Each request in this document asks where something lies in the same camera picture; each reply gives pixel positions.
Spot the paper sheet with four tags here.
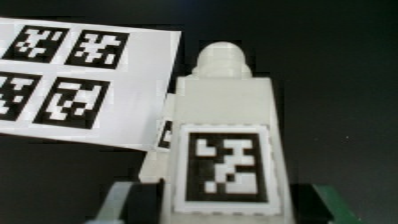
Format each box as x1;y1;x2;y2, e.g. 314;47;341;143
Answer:
0;17;181;151

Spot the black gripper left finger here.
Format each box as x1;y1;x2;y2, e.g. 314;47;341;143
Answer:
87;180;165;224

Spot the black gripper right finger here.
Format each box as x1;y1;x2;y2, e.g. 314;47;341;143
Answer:
290;183;366;224

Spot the white table leg with tag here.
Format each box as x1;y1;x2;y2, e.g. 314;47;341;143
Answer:
138;42;295;224

